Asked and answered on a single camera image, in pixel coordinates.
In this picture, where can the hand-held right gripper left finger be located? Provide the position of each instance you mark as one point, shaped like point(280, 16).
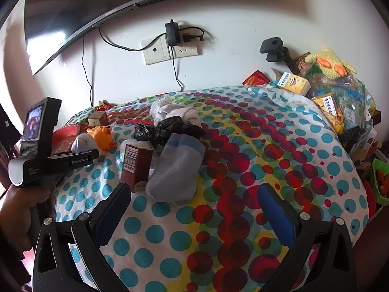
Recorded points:
point(111, 213)

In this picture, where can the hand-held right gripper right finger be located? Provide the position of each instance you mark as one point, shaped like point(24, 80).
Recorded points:
point(276, 216)

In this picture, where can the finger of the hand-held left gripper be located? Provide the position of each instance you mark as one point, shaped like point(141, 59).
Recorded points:
point(94, 155)

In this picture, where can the white sock ball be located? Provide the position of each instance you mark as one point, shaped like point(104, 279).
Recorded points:
point(83, 143)

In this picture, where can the orange toy figure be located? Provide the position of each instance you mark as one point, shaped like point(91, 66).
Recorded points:
point(101, 137)

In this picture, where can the small paper box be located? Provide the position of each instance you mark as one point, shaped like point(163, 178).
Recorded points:
point(98, 119)

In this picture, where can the large paper box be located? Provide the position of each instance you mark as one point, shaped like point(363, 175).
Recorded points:
point(141, 164)

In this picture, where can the blue striped grey sock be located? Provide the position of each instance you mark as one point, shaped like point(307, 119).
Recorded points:
point(179, 170)

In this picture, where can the knotted white sock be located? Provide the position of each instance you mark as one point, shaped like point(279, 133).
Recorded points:
point(162, 106)

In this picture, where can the person's left forearm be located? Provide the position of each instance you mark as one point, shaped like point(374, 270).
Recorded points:
point(10, 264)

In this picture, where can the person's left hand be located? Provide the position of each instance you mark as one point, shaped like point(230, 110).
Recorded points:
point(18, 206)

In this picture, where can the red gold candy wrapper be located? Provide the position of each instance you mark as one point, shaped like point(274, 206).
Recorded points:
point(101, 106)

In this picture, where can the polka dot blanket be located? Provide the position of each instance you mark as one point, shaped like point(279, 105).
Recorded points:
point(228, 188)

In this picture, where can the red plastic container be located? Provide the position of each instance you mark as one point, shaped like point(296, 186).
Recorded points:
point(369, 197)

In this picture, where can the green plastic basket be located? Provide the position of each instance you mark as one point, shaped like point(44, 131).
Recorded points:
point(376, 185)

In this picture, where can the yellow box with white label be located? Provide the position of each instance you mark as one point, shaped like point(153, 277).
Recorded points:
point(329, 109)

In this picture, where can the yellow box with smile print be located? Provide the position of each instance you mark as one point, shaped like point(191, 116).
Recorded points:
point(293, 83)

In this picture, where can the red snack packet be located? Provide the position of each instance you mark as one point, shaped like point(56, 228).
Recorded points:
point(256, 78)

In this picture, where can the clear plastic bag of goods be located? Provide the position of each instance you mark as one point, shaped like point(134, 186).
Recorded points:
point(349, 97)

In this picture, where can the black power adapter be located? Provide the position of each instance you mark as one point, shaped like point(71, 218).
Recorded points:
point(172, 33)

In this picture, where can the brown foil packet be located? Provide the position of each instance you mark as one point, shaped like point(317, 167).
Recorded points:
point(302, 64)

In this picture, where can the yellow knitted toy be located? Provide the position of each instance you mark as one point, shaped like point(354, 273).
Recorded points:
point(329, 62)

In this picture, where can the white coaxial wall plate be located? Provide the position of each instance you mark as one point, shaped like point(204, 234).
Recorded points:
point(155, 50)

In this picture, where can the white power wall socket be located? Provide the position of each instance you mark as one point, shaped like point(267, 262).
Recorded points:
point(185, 48)

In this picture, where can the black wall plug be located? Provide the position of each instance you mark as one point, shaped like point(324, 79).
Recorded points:
point(193, 37)

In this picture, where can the black clip-on camera mount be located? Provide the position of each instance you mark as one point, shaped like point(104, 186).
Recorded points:
point(272, 47)

